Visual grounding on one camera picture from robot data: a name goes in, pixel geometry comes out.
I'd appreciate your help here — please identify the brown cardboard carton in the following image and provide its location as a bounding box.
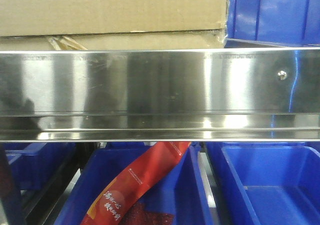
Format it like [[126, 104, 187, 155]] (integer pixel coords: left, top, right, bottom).
[[0, 0, 228, 51]]

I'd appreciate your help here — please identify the blue bin with red bag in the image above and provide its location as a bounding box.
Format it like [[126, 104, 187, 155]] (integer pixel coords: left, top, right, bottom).
[[54, 142, 214, 225]]

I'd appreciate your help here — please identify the red snack bag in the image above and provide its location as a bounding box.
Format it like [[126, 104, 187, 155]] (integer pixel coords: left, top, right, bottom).
[[80, 141, 192, 225]]

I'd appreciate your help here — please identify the empty blue bin lower right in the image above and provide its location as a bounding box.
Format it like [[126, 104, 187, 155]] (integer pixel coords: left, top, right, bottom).
[[205, 141, 320, 225]]

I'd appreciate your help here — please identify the blue plastic crate upper right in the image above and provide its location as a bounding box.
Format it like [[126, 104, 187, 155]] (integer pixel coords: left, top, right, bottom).
[[227, 0, 320, 46]]

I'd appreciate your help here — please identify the blue bin lower left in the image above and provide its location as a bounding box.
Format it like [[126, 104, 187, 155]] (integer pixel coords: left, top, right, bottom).
[[3, 142, 76, 190]]

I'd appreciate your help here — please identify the stainless steel shelf rail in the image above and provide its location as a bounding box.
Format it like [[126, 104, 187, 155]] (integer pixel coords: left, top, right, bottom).
[[0, 47, 320, 142]]

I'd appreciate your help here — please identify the dark shelf post lower left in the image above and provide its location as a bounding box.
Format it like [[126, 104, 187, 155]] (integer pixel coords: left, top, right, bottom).
[[0, 144, 27, 225]]

